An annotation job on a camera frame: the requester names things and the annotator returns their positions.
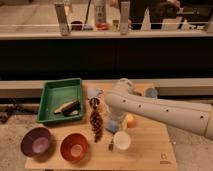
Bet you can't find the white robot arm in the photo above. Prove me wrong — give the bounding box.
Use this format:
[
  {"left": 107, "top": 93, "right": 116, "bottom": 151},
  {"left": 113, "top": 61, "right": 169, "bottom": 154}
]
[{"left": 105, "top": 78, "right": 213, "bottom": 140}]

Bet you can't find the green plastic tray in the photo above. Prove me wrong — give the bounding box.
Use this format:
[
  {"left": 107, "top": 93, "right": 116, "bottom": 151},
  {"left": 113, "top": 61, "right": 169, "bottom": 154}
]
[{"left": 37, "top": 78, "right": 84, "bottom": 125}]

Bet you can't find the orange ball fruit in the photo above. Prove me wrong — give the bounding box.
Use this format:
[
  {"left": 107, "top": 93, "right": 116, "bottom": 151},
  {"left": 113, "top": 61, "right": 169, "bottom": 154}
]
[{"left": 125, "top": 114, "right": 136, "bottom": 128}]

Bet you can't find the blue sponge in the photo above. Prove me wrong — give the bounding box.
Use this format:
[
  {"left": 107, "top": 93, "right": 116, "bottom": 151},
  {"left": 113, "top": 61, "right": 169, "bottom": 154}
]
[{"left": 106, "top": 120, "right": 119, "bottom": 133}]

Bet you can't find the white cup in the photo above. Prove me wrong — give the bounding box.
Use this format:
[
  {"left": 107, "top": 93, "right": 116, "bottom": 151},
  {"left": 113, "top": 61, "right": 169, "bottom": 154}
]
[{"left": 113, "top": 131, "right": 131, "bottom": 151}]

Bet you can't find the bunch of dark grapes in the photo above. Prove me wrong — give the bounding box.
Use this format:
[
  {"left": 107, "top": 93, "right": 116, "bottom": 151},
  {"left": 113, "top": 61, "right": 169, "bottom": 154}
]
[{"left": 90, "top": 110, "right": 103, "bottom": 142}]

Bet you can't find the wooden board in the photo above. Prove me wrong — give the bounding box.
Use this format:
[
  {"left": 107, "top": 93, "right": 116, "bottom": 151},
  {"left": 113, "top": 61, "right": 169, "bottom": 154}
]
[{"left": 24, "top": 82, "right": 179, "bottom": 171}]

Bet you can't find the light blue cup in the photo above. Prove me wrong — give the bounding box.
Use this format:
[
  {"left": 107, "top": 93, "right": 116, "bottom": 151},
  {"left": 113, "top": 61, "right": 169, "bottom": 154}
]
[{"left": 145, "top": 88, "right": 158, "bottom": 98}]

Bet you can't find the orange-red bowl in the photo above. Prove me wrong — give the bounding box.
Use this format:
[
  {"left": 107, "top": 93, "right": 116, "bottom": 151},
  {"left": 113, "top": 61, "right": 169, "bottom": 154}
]
[{"left": 60, "top": 133, "right": 88, "bottom": 162}]

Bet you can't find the purple bowl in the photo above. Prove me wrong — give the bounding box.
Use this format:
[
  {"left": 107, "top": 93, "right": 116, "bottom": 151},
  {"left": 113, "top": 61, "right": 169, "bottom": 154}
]
[{"left": 20, "top": 127, "right": 52, "bottom": 157}]

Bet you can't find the person in background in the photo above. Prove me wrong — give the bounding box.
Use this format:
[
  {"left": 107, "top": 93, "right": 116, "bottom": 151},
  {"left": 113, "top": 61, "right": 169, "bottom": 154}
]
[{"left": 129, "top": 0, "right": 180, "bottom": 30}]

